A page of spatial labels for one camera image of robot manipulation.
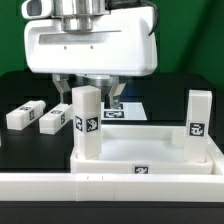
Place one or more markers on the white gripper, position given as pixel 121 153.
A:
pixel 120 43

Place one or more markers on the white desk top tray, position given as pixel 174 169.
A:
pixel 135 149

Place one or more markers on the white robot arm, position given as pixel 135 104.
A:
pixel 78 15

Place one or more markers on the marker tag sheet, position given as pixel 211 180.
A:
pixel 126 111

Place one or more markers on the white L-shaped fence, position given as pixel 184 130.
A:
pixel 37 168

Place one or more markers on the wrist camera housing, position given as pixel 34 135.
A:
pixel 34 9

